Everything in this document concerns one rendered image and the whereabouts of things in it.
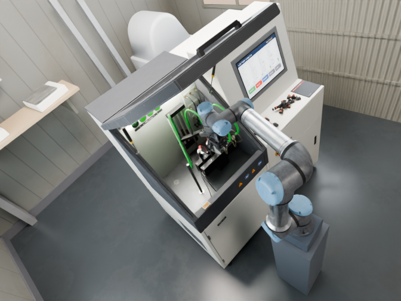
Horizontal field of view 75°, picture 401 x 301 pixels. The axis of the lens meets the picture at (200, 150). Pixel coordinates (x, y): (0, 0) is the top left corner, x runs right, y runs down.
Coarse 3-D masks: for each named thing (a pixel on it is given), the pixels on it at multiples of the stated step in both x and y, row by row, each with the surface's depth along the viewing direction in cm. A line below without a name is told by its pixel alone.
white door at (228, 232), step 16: (256, 176) 185; (240, 192) 179; (256, 192) 196; (224, 208) 174; (240, 208) 190; (256, 208) 209; (224, 224) 184; (240, 224) 202; (256, 224) 224; (224, 240) 195; (240, 240) 216; (224, 256) 208
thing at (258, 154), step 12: (252, 156) 175; (240, 168) 172; (252, 168) 176; (228, 180) 168; (240, 180) 172; (216, 192) 165; (228, 192) 168; (216, 204) 164; (228, 204) 174; (204, 216) 160; (216, 216) 171
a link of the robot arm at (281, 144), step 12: (228, 108) 120; (240, 108) 117; (252, 108) 120; (240, 120) 119; (252, 120) 112; (264, 120) 111; (264, 132) 108; (276, 132) 105; (276, 144) 103; (288, 144) 99; (300, 144) 100; (288, 156) 97; (300, 156) 94; (312, 168) 95
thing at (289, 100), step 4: (288, 96) 193; (292, 96) 193; (296, 96) 194; (284, 100) 194; (288, 100) 192; (292, 100) 192; (296, 100) 193; (280, 104) 191; (284, 104) 188; (288, 104) 190; (272, 108) 191; (276, 108) 190; (284, 108) 189; (288, 108) 190; (280, 112) 186
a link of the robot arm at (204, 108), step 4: (200, 104) 124; (204, 104) 123; (208, 104) 122; (200, 108) 122; (204, 108) 121; (208, 108) 120; (212, 108) 122; (200, 112) 121; (204, 112) 121; (208, 112) 121; (200, 116) 124; (204, 116) 122; (204, 120) 122; (204, 124) 127
